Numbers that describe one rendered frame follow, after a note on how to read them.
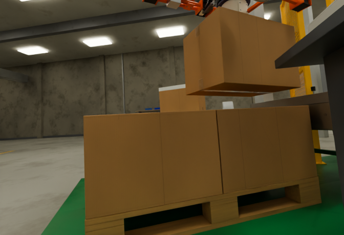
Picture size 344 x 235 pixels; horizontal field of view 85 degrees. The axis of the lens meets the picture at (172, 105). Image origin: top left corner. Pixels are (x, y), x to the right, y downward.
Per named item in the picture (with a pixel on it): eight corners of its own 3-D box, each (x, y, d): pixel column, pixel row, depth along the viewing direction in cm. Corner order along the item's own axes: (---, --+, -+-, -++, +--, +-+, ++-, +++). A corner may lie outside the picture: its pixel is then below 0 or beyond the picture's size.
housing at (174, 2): (176, 9, 114) (175, 2, 114) (181, 3, 108) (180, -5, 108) (165, 7, 111) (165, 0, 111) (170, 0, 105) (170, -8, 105)
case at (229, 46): (250, 97, 152) (246, 49, 156) (301, 87, 116) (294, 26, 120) (185, 95, 128) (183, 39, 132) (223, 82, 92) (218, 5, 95)
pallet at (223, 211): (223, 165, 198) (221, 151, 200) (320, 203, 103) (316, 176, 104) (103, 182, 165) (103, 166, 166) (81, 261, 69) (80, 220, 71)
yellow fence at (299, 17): (294, 149, 262) (277, 8, 280) (302, 149, 259) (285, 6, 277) (314, 164, 182) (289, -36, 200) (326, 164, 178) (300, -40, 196)
